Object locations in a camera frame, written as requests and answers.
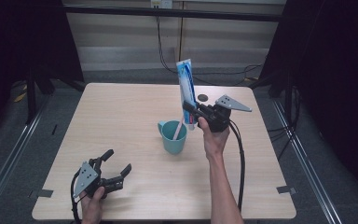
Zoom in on grey tape piece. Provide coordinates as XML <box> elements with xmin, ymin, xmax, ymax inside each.
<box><xmin>28</xmin><ymin>189</ymin><xmax>54</xmax><ymax>200</ymax></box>
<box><xmin>276</xmin><ymin>185</ymin><xmax>297</xmax><ymax>195</ymax></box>

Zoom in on black floor cables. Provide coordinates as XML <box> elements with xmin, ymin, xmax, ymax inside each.
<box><xmin>267</xmin><ymin>87</ymin><xmax>302</xmax><ymax>160</ymax></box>

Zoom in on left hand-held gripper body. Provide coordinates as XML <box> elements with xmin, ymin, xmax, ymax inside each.
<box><xmin>73</xmin><ymin>158</ymin><xmax>125</xmax><ymax>200</ymax></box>

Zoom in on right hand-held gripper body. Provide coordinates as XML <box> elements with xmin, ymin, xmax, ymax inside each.
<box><xmin>197</xmin><ymin>94</ymin><xmax>253</xmax><ymax>133</ymax></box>

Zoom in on person's right hand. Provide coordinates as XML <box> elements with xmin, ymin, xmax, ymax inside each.
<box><xmin>198</xmin><ymin>116</ymin><xmax>231</xmax><ymax>160</ymax></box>

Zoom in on pink toothbrush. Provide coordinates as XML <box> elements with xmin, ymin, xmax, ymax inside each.
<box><xmin>172</xmin><ymin>117</ymin><xmax>185</xmax><ymax>141</ymax></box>

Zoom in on person's left hand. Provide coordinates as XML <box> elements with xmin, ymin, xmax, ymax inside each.
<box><xmin>79</xmin><ymin>186</ymin><xmax>106</xmax><ymax>224</ymax></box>

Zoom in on blue and white toothpaste tube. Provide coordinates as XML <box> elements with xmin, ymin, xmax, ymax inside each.
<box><xmin>175</xmin><ymin>58</ymin><xmax>199</xmax><ymax>131</ymax></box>

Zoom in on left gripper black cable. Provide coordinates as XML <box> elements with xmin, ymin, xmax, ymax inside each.
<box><xmin>70</xmin><ymin>170</ymin><xmax>83</xmax><ymax>224</ymax></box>

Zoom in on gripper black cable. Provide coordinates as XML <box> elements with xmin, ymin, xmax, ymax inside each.
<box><xmin>227</xmin><ymin>119</ymin><xmax>246</xmax><ymax>213</ymax></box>
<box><xmin>70</xmin><ymin>170</ymin><xmax>83</xmax><ymax>224</ymax></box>

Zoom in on black metal stand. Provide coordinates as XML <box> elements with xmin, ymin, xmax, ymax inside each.
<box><xmin>26</xmin><ymin>66</ymin><xmax>87</xmax><ymax>125</ymax></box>
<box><xmin>250</xmin><ymin>68</ymin><xmax>302</xmax><ymax>132</ymax></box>

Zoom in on light blue cup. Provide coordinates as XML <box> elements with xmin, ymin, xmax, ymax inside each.
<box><xmin>157</xmin><ymin>119</ymin><xmax>188</xmax><ymax>156</ymax></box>

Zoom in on white wall socket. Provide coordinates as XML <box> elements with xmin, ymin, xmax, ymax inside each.
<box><xmin>150</xmin><ymin>0</ymin><xmax>173</xmax><ymax>9</ymax></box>

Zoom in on metal floor rail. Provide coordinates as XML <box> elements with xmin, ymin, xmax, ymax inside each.
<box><xmin>271</xmin><ymin>99</ymin><xmax>343</xmax><ymax>224</ymax></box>
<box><xmin>0</xmin><ymin>92</ymin><xmax>51</xmax><ymax>216</ymax></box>

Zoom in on black power cable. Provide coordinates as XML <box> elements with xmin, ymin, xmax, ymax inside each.
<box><xmin>156</xmin><ymin>7</ymin><xmax>262</xmax><ymax>87</ymax></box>

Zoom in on black curtain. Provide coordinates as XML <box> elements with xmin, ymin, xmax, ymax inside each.
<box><xmin>0</xmin><ymin>0</ymin><xmax>85</xmax><ymax>147</ymax></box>
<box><xmin>257</xmin><ymin>0</ymin><xmax>358</xmax><ymax>203</ymax></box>

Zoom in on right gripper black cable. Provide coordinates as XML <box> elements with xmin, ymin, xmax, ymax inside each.
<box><xmin>227</xmin><ymin>119</ymin><xmax>246</xmax><ymax>213</ymax></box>

